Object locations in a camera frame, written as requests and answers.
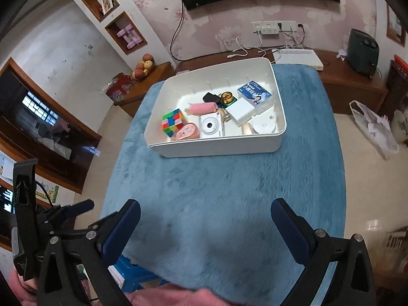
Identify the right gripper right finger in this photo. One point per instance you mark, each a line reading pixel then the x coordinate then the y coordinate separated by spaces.
pixel 352 282

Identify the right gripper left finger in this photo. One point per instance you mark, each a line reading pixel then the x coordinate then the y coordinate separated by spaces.
pixel 96 248

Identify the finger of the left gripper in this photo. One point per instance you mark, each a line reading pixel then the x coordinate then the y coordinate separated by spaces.
pixel 78 209

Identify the pink hair roller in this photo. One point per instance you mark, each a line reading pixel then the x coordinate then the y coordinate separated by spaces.
pixel 202 108

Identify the white children's digital camera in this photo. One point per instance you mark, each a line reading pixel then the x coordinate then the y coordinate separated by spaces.
pixel 211 125

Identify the white power adapter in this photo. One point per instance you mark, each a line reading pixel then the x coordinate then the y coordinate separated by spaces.
pixel 241 111

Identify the white round device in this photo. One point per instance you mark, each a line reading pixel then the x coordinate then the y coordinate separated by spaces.
pixel 264 123

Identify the blue plush table mat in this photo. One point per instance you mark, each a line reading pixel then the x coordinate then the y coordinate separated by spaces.
pixel 206 223

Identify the rubik's cube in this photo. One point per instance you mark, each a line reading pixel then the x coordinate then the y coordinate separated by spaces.
pixel 173 121

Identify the red gift box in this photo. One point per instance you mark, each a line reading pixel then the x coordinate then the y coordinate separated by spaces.
pixel 119 87

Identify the pink tape roll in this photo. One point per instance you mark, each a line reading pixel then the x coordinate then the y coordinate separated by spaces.
pixel 188 131

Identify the white plastic bag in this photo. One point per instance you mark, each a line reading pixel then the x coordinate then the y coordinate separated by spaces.
pixel 375 128

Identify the fruit pile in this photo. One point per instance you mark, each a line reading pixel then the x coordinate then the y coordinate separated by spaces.
pixel 143 67

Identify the black small box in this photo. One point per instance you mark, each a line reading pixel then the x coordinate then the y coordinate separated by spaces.
pixel 209 97

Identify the green box with gold top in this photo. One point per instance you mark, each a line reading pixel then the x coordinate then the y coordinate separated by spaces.
pixel 227 99

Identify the white plastic storage bin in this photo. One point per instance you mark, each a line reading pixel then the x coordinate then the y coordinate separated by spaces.
pixel 189 88

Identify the blue tissue pack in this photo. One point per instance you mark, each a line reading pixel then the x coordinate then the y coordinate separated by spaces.
pixel 257 96

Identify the white router box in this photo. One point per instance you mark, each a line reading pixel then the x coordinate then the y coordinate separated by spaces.
pixel 301 56

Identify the dark green air fryer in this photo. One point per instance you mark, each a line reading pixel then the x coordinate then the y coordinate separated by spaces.
pixel 362 53

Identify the white wall shelf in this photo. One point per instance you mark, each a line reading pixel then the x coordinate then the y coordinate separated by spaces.
pixel 112 16

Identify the white wall power strip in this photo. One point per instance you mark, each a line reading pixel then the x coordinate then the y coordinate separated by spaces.
pixel 274 27

